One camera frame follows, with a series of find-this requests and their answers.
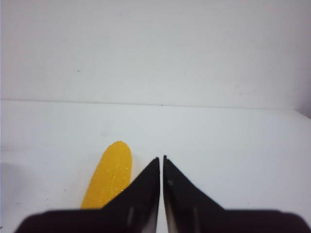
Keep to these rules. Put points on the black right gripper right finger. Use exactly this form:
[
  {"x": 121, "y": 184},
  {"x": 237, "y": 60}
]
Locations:
[{"x": 189, "y": 210}]

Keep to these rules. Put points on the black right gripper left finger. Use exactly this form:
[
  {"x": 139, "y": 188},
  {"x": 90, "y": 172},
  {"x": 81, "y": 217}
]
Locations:
[{"x": 134, "y": 210}]

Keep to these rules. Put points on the yellow corn cob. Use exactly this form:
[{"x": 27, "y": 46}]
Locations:
[{"x": 111, "y": 176}]

